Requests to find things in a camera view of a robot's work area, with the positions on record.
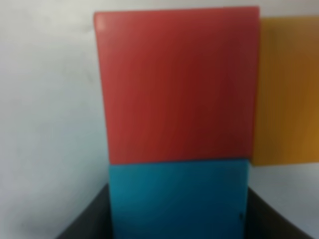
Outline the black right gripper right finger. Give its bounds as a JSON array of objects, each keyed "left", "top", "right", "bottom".
[{"left": 244, "top": 188, "right": 312, "bottom": 239}]

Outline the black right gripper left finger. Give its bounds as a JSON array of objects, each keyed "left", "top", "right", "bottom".
[{"left": 57, "top": 184, "right": 113, "bottom": 239}]

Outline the blue block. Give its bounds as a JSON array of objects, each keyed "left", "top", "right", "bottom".
[{"left": 109, "top": 159, "right": 249, "bottom": 239}]

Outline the orange block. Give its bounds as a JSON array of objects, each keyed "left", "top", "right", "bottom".
[{"left": 252, "top": 15, "right": 319, "bottom": 166}]

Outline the red block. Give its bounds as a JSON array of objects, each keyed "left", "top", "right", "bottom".
[{"left": 94, "top": 6, "right": 261, "bottom": 165}]

